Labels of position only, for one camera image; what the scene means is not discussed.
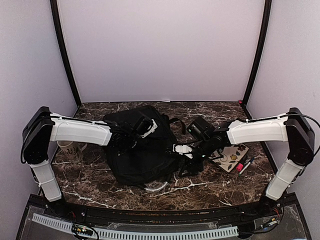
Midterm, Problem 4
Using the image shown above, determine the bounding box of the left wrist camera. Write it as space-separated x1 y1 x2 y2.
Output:
136 117 158 139

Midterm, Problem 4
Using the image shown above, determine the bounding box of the black right frame post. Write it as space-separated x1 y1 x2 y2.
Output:
241 0 273 108

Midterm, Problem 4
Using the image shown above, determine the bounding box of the black left frame post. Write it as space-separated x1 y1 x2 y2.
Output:
49 0 82 108

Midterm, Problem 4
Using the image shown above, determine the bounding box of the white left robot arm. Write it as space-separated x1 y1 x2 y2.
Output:
20 106 136 218

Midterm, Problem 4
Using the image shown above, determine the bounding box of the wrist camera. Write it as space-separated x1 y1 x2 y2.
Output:
165 144 193 159
136 117 158 139

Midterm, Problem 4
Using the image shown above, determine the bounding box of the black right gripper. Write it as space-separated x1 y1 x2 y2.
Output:
178 137 216 177

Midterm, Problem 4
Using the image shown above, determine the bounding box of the grey slotted cable duct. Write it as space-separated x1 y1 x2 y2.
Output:
31 213 239 240

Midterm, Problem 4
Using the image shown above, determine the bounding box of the black frame post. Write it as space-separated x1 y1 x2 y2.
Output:
241 0 273 108
49 0 82 108

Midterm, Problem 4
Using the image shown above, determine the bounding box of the black student backpack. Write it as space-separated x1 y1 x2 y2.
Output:
103 105 183 188

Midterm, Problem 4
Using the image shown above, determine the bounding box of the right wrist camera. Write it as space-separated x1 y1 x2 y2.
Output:
165 144 193 159

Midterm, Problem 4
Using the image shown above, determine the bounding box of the white patterned mug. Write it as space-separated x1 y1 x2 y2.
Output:
57 141 88 163

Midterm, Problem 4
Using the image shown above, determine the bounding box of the pink highlighter marker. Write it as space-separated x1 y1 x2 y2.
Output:
235 162 245 173

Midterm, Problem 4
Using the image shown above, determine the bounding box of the green capped marker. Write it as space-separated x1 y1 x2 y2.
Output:
238 168 246 176

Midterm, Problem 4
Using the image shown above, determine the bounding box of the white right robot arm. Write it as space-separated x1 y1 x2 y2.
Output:
173 107 320 217

